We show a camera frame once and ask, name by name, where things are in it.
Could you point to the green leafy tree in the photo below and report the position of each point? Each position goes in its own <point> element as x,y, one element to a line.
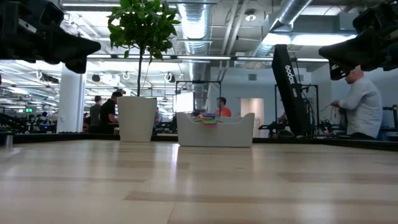
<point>140,25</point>

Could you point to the white column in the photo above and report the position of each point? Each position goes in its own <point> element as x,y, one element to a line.
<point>71,99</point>

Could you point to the silver ventilation duct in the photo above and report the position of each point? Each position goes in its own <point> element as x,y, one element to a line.
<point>295,6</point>
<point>194,25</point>

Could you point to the white basket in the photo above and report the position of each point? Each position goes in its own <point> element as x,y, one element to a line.
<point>217,135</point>

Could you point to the person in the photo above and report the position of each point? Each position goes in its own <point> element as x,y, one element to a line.
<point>224,111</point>
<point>108,113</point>
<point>158,117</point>
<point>363,105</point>
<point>94,113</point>
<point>44,118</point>

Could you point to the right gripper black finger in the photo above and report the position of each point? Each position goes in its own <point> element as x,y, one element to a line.
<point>339,71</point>
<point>351,49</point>

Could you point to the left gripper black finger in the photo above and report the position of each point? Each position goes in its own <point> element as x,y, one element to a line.
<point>77,66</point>
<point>71,48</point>

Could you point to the white planter pot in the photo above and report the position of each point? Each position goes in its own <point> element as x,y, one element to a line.
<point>136,118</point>

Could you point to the green measuring cup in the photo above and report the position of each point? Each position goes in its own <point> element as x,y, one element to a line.
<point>199,118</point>

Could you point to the small metal post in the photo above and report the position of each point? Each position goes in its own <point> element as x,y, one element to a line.
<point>8,141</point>

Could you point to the bright white monitor screen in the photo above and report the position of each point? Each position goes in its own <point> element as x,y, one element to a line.
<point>185,102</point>

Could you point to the black Godox softbox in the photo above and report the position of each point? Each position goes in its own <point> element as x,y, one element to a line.
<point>290,93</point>

